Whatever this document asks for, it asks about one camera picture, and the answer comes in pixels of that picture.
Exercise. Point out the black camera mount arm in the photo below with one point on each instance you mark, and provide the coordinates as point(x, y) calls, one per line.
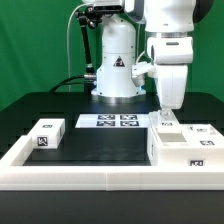
point(87, 40)

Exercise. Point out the white cabinet door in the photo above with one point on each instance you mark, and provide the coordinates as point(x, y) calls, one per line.
point(202, 135)
point(166, 124)

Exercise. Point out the white cabinet body box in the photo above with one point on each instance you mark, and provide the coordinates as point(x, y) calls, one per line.
point(165, 149)

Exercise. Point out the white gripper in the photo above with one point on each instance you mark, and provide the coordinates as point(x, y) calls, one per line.
point(170, 58)

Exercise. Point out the overhead camera bar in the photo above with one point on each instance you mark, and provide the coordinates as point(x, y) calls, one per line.
point(106, 9)

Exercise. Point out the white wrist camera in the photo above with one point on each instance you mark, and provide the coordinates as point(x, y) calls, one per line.
point(139, 70)

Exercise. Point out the white cabinet top block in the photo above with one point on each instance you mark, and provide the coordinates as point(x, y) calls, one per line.
point(47, 133)

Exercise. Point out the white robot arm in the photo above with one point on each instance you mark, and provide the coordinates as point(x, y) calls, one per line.
point(143, 38)

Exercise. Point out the white U-shaped border frame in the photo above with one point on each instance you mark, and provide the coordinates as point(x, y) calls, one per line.
point(16, 175)

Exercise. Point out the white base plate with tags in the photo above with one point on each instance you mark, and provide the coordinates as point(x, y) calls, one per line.
point(112, 121)

